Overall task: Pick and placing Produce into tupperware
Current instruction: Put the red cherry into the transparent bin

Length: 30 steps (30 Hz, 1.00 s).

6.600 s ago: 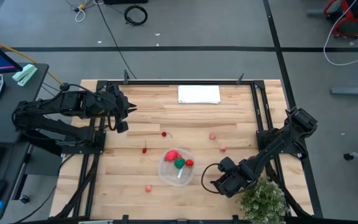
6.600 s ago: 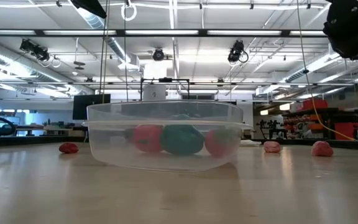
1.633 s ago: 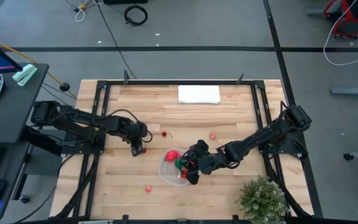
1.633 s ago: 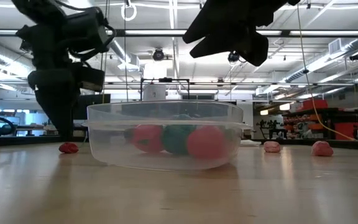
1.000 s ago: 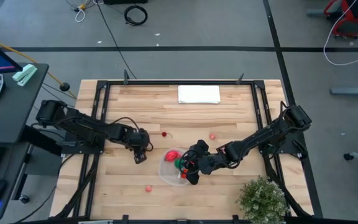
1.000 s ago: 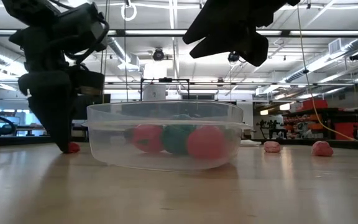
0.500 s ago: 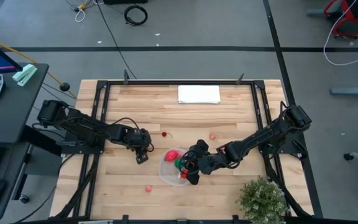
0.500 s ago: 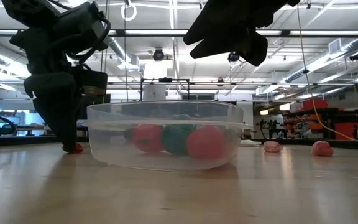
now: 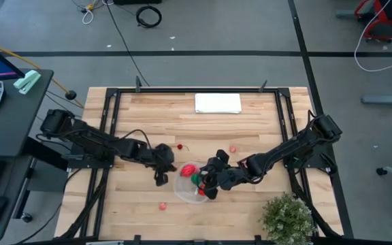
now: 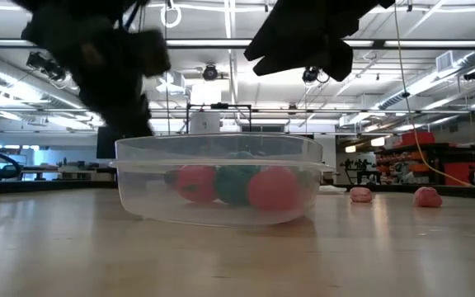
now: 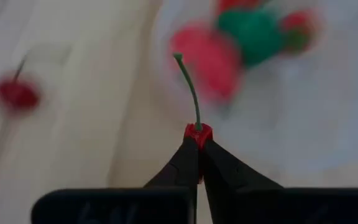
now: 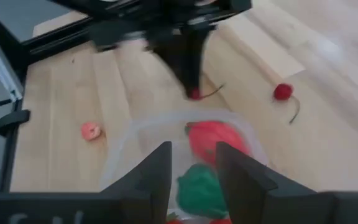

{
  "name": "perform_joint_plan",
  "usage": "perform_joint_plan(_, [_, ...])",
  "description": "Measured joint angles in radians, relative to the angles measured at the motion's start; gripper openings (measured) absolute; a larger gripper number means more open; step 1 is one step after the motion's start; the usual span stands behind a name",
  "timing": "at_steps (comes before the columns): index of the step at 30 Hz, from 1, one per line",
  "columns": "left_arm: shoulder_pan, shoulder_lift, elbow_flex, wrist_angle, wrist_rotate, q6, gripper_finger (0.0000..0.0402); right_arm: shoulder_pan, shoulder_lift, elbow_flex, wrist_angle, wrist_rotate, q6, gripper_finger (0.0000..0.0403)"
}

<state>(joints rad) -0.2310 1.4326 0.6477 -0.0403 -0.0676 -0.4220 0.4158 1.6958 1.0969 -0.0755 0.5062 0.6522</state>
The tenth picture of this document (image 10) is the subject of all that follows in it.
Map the red tool cabinet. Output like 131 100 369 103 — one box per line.
443 161 475 186

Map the white cylinder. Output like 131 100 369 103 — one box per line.
189 111 222 134

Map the black ceiling spotlight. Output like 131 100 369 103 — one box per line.
302 66 320 83
202 64 219 83

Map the red storage bin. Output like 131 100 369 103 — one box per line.
393 130 436 149

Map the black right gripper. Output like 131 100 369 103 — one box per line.
243 0 395 78

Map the black shelf rack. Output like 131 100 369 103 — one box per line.
375 142 444 186

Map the clear plastic tupperware container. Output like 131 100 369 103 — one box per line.
108 132 338 228

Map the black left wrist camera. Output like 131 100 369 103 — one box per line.
138 28 172 78

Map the green toy pepper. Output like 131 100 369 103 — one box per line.
214 150 263 206

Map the small pink toy fruit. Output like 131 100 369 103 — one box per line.
412 186 444 209
349 186 374 204

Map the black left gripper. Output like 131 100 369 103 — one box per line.
43 24 155 139

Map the white folded cloth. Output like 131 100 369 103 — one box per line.
318 184 348 196

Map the black background screen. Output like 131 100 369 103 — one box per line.
96 125 117 160

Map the white hanging ring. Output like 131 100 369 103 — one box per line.
160 0 183 29

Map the large pink-red toy fruit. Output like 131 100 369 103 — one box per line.
247 165 303 212

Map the yellow hanging cable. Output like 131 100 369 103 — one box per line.
393 0 473 187

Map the red toy tomato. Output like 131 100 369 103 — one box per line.
174 164 219 204

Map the background workbench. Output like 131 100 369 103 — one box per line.
21 163 117 182

